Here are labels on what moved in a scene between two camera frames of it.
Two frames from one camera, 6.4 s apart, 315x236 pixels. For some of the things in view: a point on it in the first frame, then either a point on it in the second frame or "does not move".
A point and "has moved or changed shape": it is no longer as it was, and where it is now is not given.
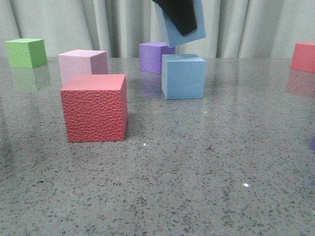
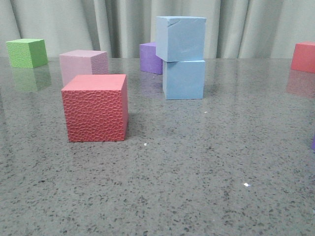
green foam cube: x=26 y=52 does not move
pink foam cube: x=82 y=62 does not move
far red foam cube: x=303 y=57 does not move
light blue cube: x=175 y=37 has moved or changed shape
